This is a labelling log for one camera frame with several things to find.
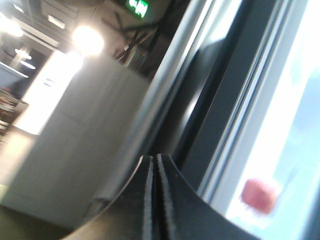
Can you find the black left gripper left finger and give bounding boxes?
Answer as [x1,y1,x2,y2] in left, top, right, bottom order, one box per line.
[65,156,153,240]

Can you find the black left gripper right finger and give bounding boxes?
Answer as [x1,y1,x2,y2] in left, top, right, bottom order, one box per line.
[156,154,256,240]

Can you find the red yellow apple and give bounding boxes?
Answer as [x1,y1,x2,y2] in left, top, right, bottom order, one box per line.
[241,178,279,215]

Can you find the white fridge door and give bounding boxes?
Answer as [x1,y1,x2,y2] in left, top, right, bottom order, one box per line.
[85,0,280,219]

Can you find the white open fridge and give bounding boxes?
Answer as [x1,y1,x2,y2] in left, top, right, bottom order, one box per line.
[199,0,320,240]

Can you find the green exit sign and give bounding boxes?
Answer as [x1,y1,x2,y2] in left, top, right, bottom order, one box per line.
[128,0,149,18]

